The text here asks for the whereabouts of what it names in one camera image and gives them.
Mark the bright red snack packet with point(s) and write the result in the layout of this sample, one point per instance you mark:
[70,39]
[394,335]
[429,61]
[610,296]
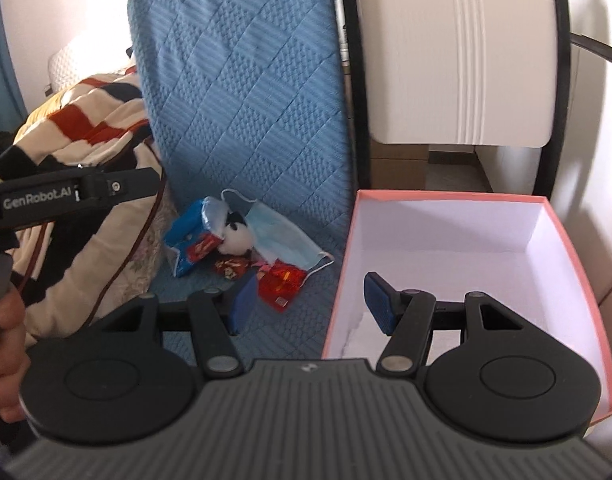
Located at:
[281,285]

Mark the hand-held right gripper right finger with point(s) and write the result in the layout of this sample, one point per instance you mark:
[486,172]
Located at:
[380,305]

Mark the blue tissue packet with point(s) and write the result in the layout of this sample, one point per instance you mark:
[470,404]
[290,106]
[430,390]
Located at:
[186,225]

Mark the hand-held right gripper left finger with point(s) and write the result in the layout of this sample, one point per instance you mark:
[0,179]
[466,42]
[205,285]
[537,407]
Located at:
[243,305]

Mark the striped blanket pillow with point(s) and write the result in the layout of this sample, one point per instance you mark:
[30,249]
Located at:
[86,115]

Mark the dark red floral packet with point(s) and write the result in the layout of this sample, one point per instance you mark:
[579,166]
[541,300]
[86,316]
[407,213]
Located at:
[231,267]

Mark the blue quilted sofa cushion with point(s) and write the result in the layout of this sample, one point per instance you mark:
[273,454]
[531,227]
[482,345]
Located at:
[246,85]

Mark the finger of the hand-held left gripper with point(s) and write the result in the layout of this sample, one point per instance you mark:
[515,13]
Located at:
[131,185]

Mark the pink box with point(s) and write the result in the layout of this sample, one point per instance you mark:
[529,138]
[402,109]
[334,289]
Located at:
[460,230]

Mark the panda plush toy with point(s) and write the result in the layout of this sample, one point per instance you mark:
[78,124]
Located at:
[236,240]

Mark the blue face mask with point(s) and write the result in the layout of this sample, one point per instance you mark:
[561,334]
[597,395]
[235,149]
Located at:
[281,235]

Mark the black post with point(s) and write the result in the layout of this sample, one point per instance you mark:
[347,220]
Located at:
[358,110]

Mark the person's left hand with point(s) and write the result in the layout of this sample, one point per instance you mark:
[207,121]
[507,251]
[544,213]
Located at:
[6,350]

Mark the cardboard box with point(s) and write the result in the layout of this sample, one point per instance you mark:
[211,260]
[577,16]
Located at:
[395,170]

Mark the white knitted cushion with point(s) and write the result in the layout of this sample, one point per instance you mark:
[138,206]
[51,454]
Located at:
[68,67]

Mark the silver pole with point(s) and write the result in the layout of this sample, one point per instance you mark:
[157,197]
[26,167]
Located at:
[342,20]

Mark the black curved frame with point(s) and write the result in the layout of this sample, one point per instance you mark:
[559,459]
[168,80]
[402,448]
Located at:
[561,85]

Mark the white panel furniture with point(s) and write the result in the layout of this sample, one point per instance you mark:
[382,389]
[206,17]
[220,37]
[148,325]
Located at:
[435,60]

